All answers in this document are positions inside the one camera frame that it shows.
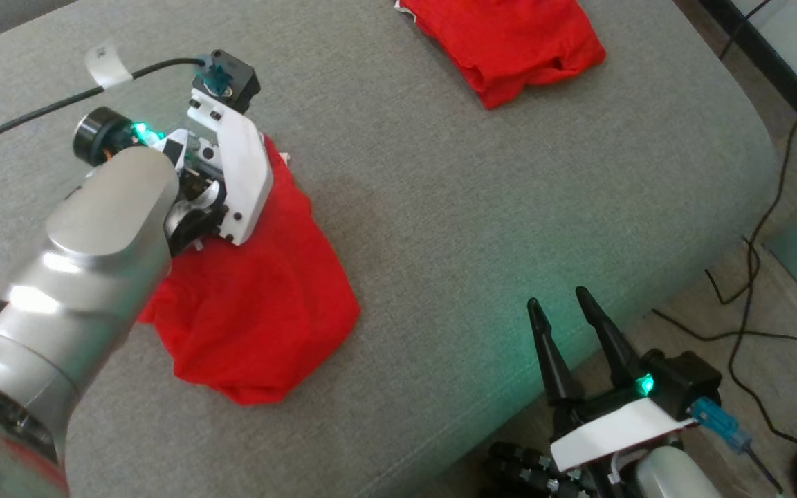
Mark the red shorts with white stripes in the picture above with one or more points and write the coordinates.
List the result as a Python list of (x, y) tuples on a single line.
[(260, 311)]

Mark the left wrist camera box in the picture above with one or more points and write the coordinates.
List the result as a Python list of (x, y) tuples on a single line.
[(236, 83)]

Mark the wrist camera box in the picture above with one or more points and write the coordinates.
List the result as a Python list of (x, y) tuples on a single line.
[(236, 83), (685, 380)]

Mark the large grey ottoman cushion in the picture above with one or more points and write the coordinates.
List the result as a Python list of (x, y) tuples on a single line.
[(440, 207)]

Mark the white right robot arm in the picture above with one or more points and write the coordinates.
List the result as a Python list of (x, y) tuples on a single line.
[(668, 477)]

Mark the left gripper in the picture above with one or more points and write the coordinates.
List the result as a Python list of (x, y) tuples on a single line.
[(243, 173)]

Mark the red mesh garment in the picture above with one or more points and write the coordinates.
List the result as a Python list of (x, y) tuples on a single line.
[(509, 41)]

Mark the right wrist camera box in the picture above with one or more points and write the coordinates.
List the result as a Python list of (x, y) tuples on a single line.
[(685, 380)]

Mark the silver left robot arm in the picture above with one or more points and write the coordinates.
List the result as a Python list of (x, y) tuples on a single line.
[(80, 277)]

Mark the black frame bar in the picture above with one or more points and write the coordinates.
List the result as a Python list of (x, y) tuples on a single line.
[(772, 69)]

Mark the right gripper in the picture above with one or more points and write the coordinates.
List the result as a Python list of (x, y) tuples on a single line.
[(613, 432)]

